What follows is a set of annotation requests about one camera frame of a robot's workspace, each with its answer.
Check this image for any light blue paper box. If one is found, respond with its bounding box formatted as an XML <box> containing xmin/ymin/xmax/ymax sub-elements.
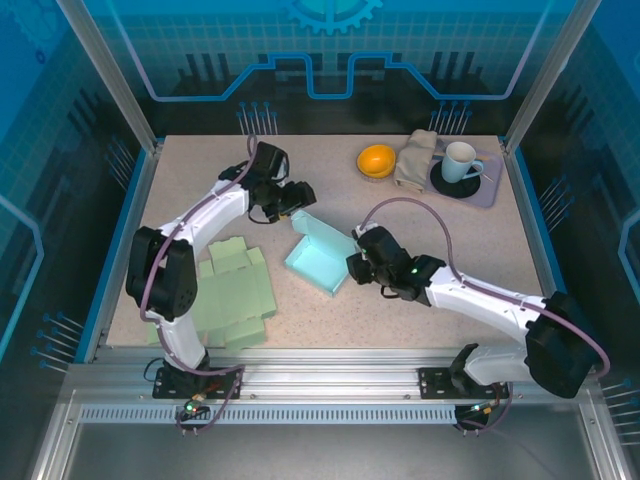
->
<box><xmin>283</xmin><ymin>209</ymin><xmax>357</xmax><ymax>300</ymax></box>

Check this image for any light green paper box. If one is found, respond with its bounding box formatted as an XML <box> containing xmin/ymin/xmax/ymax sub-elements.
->
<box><xmin>146</xmin><ymin>238</ymin><xmax>279</xmax><ymax>351</ymax></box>

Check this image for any black round coaster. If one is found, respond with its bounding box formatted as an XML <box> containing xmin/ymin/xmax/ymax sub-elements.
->
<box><xmin>429</xmin><ymin>158</ymin><xmax>482</xmax><ymax>200</ymax></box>

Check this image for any beige folded cloth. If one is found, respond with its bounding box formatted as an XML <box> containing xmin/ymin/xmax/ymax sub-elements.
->
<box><xmin>393</xmin><ymin>128</ymin><xmax>440</xmax><ymax>194</ymax></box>

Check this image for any orange yellow bowl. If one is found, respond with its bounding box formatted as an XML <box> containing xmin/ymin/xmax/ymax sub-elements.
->
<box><xmin>356</xmin><ymin>143</ymin><xmax>399</xmax><ymax>184</ymax></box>

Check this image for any white mug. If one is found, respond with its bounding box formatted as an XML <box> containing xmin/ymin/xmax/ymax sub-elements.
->
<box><xmin>439</xmin><ymin>141</ymin><xmax>486</xmax><ymax>185</ymax></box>

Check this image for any lavender tray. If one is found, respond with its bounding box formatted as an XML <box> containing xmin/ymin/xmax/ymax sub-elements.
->
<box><xmin>422</xmin><ymin>137</ymin><xmax>503</xmax><ymax>209</ymax></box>

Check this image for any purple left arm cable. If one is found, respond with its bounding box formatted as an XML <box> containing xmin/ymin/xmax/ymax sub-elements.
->
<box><xmin>139</xmin><ymin>133</ymin><xmax>259</xmax><ymax>437</ymax></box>

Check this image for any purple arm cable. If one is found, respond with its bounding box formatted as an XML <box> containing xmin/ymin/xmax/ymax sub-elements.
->
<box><xmin>139</xmin><ymin>133</ymin><xmax>259</xmax><ymax>437</ymax></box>
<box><xmin>359</xmin><ymin>197</ymin><xmax>612</xmax><ymax>437</ymax></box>

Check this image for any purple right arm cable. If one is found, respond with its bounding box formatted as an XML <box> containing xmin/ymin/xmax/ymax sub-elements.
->
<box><xmin>359</xmin><ymin>197</ymin><xmax>612</xmax><ymax>437</ymax></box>

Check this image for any aluminium mounting rail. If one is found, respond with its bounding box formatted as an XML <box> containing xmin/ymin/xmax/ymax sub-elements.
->
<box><xmin>64</xmin><ymin>347</ymin><xmax>601</xmax><ymax>407</ymax></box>

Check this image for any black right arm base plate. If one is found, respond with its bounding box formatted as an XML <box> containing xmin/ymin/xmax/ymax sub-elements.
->
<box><xmin>418</xmin><ymin>366</ymin><xmax>516</xmax><ymax>401</ymax></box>

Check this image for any aluminium side rail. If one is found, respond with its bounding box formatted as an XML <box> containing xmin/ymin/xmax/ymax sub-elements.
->
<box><xmin>503</xmin><ymin>142</ymin><xmax>576</xmax><ymax>361</ymax></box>
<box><xmin>82</xmin><ymin>142</ymin><xmax>164</xmax><ymax>364</ymax></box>

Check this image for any slotted cable duct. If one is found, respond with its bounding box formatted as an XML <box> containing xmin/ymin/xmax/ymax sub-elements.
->
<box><xmin>78</xmin><ymin>404</ymin><xmax>460</xmax><ymax>426</ymax></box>

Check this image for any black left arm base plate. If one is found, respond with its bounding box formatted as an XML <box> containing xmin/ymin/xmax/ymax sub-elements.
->
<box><xmin>152</xmin><ymin>366</ymin><xmax>245</xmax><ymax>401</ymax></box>

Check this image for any aluminium frame post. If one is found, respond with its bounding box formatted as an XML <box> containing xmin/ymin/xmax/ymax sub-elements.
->
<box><xmin>502</xmin><ymin>0</ymin><xmax>590</xmax><ymax>156</ymax></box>
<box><xmin>53</xmin><ymin>0</ymin><xmax>165</xmax><ymax>156</ymax></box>

